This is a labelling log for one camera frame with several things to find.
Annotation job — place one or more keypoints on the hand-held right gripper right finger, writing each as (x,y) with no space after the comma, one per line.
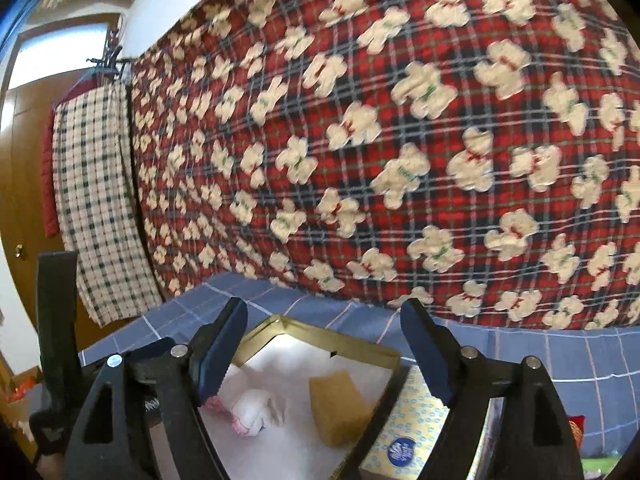
(429,360)

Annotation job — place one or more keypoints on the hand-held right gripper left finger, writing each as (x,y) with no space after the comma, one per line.
(216,360)

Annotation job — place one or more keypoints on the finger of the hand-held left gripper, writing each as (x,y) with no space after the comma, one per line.
(57,320)

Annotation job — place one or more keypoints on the gold rimmed box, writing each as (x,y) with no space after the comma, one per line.
(300,355)

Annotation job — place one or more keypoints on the white pink rolled cloth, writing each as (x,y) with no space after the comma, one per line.
(255,410)

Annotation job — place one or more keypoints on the yellow patterned tissue pack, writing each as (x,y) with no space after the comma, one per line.
(405,435)

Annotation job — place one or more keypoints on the brass door knob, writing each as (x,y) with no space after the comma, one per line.
(18,251)

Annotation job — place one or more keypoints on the yellow sponge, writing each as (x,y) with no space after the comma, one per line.
(340,410)

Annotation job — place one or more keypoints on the red hanging garment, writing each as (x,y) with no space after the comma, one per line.
(50,185)

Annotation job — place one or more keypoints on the checked hanging cloth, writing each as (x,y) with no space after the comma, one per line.
(95,185)

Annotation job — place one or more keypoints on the blue checked bed sheet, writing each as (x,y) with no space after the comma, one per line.
(575,360)

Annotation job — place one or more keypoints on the wooden door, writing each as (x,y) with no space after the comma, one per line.
(25,160)

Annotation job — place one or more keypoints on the dark clothes hanger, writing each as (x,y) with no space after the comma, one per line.
(107,67)

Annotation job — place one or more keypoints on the door transom window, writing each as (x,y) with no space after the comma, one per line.
(55,55)

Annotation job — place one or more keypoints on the red plaid bear blanket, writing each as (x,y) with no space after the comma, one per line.
(350,60)

